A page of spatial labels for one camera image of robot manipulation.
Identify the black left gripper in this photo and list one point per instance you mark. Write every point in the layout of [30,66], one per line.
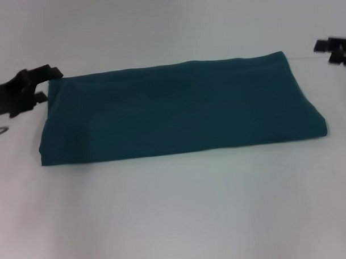
[12,92]

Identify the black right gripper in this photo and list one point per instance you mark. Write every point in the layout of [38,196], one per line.
[345,51]

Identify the blue short-sleeved shirt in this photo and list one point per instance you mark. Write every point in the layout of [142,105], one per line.
[175,106]

